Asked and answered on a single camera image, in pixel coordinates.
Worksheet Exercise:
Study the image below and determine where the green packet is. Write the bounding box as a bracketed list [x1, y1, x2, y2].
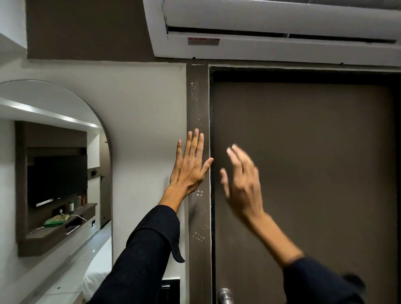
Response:
[43, 214, 71, 228]

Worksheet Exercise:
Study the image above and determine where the person's left forearm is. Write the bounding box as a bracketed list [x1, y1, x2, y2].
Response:
[89, 185, 189, 304]

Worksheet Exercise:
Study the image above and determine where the black television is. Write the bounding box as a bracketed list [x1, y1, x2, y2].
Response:
[27, 154, 88, 208]

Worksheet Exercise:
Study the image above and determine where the silver door handle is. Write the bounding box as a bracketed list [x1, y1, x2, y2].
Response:
[217, 288, 234, 304]

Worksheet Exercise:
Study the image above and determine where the black wall switch panel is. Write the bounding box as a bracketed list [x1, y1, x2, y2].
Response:
[160, 277, 181, 304]

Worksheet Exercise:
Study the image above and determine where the person's left hand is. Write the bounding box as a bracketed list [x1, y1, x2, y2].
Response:
[169, 128, 214, 197]

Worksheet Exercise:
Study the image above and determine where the white air conditioner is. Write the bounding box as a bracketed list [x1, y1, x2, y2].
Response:
[143, 0, 401, 67]

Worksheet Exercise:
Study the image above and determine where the white bed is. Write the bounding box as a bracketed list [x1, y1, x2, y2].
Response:
[82, 236, 113, 302]

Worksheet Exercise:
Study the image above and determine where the brown door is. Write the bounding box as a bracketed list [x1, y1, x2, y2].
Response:
[212, 81, 398, 304]

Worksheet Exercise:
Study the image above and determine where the white charger cable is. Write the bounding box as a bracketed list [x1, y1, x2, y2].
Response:
[58, 209, 95, 227]

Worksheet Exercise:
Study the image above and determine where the person's right hand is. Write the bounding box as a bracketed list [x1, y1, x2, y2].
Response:
[220, 144, 265, 221]

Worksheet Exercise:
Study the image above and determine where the brown door frame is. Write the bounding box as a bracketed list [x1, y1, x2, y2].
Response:
[186, 63, 401, 304]

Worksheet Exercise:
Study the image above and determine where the person's right forearm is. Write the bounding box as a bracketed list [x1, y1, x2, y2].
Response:
[247, 211, 367, 304]

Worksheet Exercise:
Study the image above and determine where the arched wall mirror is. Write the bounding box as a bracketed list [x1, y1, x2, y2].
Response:
[0, 80, 113, 304]

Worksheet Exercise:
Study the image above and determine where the brown wall shelf unit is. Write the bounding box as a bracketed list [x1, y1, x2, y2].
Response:
[15, 120, 98, 257]

